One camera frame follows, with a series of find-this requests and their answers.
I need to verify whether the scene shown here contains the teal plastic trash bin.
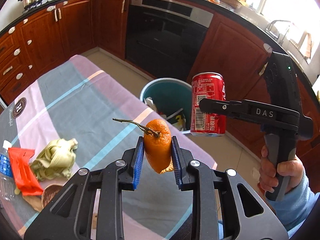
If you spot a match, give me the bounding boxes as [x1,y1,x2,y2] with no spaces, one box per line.
[139,77,191,134]

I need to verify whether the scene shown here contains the green corn husk pile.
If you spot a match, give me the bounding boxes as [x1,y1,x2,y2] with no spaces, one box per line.
[29,138,78,181]

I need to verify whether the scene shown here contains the person's right hand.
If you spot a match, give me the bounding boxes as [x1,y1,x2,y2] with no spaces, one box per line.
[259,145,304,194]

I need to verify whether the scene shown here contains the brown paper strip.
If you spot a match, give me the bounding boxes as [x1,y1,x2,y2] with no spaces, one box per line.
[22,195,43,212]

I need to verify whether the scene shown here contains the wooden kitchen cabinets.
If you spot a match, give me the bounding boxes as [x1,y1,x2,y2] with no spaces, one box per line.
[1,0,129,105]

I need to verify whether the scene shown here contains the kitchen sink faucet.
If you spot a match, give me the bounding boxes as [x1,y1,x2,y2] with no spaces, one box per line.
[265,20,295,45]

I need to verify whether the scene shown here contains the brown coconut shell bowl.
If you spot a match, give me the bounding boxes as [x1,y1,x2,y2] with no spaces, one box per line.
[41,184,63,208]

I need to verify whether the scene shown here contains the clear bottle blue label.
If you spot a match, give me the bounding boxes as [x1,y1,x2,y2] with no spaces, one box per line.
[0,140,15,202]

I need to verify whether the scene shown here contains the light blue sleeve forearm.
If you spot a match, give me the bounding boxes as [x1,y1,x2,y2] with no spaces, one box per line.
[268,171,319,238]

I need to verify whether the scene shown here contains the black built-in oven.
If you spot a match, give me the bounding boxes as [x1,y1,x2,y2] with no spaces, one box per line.
[125,0,213,81]

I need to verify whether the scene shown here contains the tall wooden cabinet door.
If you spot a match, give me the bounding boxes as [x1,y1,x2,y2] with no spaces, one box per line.
[186,12,320,170]

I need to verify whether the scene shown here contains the red cola can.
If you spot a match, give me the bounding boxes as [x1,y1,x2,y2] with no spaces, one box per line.
[190,72,226,137]

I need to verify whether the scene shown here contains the red paper packet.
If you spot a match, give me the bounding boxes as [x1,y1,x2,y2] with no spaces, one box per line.
[8,147,43,196]

